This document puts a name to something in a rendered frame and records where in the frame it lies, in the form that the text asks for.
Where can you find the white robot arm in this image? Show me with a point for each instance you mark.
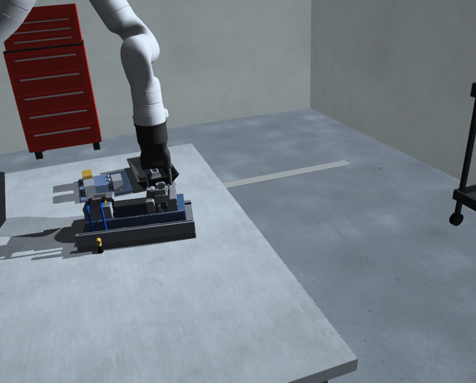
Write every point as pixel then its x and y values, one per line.
pixel 139 49

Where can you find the yellow rectangular block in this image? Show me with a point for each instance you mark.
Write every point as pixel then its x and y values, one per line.
pixel 87 174

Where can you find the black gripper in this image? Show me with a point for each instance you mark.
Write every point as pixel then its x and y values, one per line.
pixel 150 124

